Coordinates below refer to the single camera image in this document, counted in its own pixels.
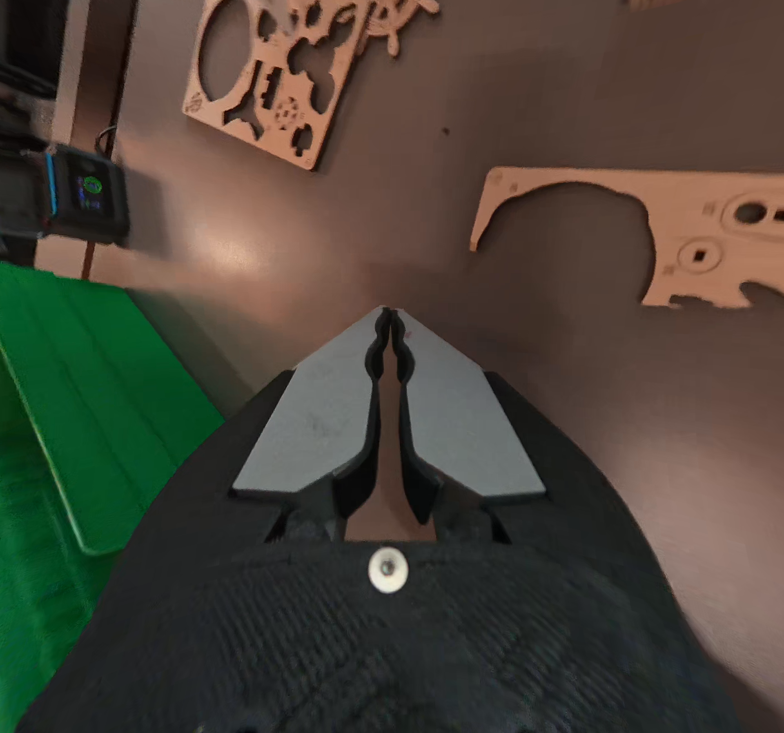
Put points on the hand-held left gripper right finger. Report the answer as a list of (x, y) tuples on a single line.
[(459, 427)]

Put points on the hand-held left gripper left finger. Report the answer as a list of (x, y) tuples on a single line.
[(306, 427)]

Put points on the wooden sheet with gear cutouts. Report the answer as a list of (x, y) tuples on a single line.
[(239, 105)]

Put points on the green plastic bin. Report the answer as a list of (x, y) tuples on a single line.
[(79, 414)]

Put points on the black device with screen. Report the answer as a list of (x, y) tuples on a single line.
[(73, 194)]

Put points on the wooden sheet with large cutout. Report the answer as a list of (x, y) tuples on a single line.
[(680, 218)]

